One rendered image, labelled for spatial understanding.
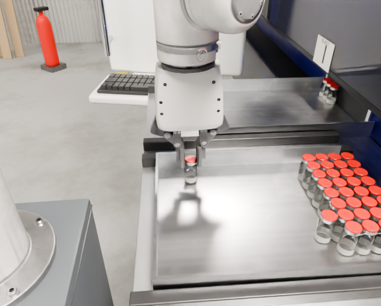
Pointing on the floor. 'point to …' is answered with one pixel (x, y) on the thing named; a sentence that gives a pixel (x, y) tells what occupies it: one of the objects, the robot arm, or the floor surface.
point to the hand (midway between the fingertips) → (190, 153)
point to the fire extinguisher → (47, 42)
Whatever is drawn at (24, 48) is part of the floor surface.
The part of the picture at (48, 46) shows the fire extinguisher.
